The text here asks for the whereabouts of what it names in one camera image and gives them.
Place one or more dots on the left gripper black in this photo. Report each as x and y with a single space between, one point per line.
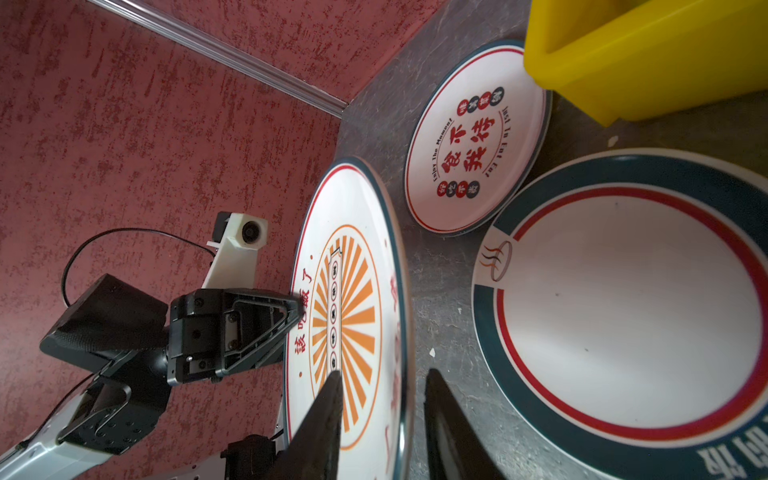
122 334

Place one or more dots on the aluminium corner post left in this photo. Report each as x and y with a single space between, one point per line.
167 26

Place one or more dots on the white plate red characters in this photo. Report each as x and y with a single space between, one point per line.
476 140

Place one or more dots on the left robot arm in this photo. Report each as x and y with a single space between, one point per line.
98 420

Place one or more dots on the orange sunburst plate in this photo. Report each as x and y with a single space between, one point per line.
350 274

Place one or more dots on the green rim plate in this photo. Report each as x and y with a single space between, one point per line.
620 304

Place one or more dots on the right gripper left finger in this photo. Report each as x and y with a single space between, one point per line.
314 450

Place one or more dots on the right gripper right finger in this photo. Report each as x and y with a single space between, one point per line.
454 451

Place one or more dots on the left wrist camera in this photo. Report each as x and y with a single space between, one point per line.
237 239

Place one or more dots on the yellow plastic bin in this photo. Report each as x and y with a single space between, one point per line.
635 60

